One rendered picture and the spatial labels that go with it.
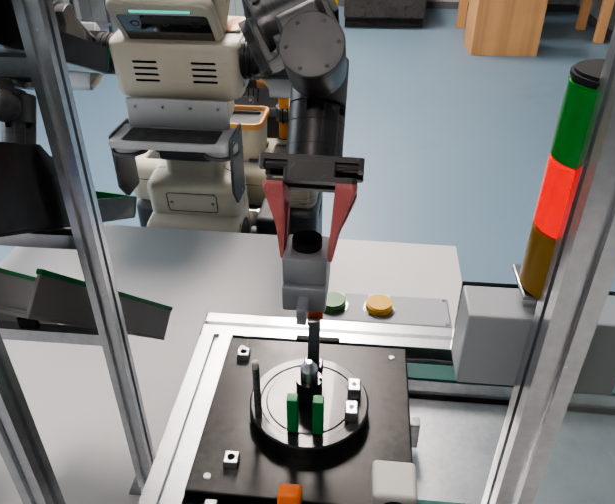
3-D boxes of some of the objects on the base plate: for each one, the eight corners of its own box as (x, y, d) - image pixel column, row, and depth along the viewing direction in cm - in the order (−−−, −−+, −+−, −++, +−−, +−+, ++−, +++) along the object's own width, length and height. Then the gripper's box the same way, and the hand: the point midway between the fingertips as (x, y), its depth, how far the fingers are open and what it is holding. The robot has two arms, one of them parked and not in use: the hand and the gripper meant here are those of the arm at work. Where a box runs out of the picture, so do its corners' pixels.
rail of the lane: (212, 361, 92) (206, 307, 86) (813, 403, 85) (851, 348, 79) (204, 387, 88) (196, 332, 82) (837, 434, 81) (880, 378, 75)
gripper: (367, 118, 62) (357, 264, 61) (272, 114, 63) (261, 257, 62) (369, 99, 55) (357, 263, 55) (262, 94, 56) (249, 255, 56)
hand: (307, 252), depth 59 cm, fingers closed on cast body, 4 cm apart
